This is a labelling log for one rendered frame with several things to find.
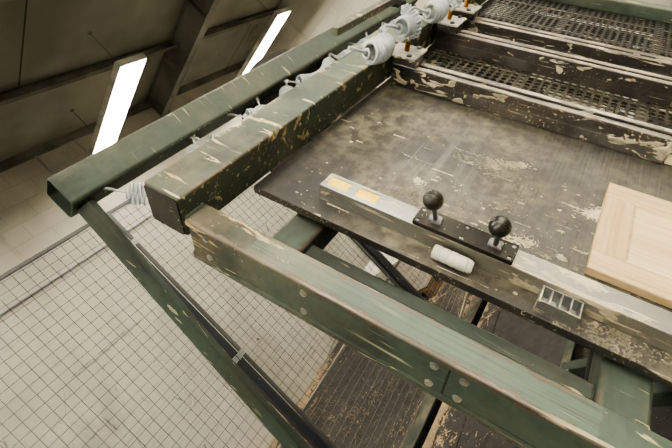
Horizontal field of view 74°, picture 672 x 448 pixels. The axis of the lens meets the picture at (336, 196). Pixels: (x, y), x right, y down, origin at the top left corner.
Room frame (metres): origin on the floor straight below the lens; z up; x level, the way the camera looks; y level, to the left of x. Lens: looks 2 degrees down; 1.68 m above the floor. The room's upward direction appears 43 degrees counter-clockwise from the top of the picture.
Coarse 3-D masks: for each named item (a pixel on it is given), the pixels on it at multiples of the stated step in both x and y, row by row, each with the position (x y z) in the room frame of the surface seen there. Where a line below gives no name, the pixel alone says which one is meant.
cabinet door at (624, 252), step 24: (624, 192) 1.00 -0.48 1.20; (600, 216) 0.94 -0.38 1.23; (624, 216) 0.94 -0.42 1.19; (648, 216) 0.95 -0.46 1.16; (600, 240) 0.88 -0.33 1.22; (624, 240) 0.88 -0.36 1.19; (648, 240) 0.89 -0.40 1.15; (600, 264) 0.83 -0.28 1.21; (624, 264) 0.83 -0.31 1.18; (648, 264) 0.84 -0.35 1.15; (624, 288) 0.81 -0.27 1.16; (648, 288) 0.79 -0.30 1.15
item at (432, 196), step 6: (426, 192) 0.78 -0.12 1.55; (432, 192) 0.77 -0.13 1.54; (438, 192) 0.77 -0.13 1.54; (426, 198) 0.77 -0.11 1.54; (432, 198) 0.77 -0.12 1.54; (438, 198) 0.77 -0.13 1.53; (426, 204) 0.78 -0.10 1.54; (432, 204) 0.77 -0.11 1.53; (438, 204) 0.77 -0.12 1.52; (432, 210) 0.78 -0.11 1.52; (432, 216) 0.87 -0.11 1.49; (438, 216) 0.87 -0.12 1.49; (432, 222) 0.87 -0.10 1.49; (438, 222) 0.86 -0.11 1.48
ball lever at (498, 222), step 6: (498, 216) 0.73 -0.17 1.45; (504, 216) 0.73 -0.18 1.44; (492, 222) 0.73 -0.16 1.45; (498, 222) 0.72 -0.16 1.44; (504, 222) 0.72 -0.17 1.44; (510, 222) 0.72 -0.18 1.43; (492, 228) 0.73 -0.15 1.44; (498, 228) 0.72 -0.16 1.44; (504, 228) 0.72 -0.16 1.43; (510, 228) 0.72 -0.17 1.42; (492, 234) 0.73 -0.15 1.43; (498, 234) 0.72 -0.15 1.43; (504, 234) 0.72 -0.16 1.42; (492, 240) 0.82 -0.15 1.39; (498, 240) 0.79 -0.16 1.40; (492, 246) 0.82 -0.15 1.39; (498, 246) 0.81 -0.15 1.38
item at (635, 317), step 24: (336, 192) 0.96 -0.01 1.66; (384, 216) 0.92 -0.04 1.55; (408, 216) 0.90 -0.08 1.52; (432, 240) 0.88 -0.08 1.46; (480, 264) 0.84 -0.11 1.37; (504, 264) 0.81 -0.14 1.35; (528, 264) 0.80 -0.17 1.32; (552, 264) 0.80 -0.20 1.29; (528, 288) 0.80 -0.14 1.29; (552, 288) 0.77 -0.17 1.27; (576, 288) 0.76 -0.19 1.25; (600, 288) 0.76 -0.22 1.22; (600, 312) 0.75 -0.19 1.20; (624, 312) 0.72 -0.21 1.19; (648, 312) 0.73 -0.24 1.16; (648, 336) 0.72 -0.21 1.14
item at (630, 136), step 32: (416, 32) 1.36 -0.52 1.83; (416, 64) 1.37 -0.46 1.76; (448, 96) 1.35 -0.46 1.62; (480, 96) 1.30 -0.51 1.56; (512, 96) 1.25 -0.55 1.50; (544, 96) 1.25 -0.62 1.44; (544, 128) 1.24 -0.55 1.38; (576, 128) 1.19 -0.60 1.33; (608, 128) 1.15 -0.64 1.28; (640, 128) 1.12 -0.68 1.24
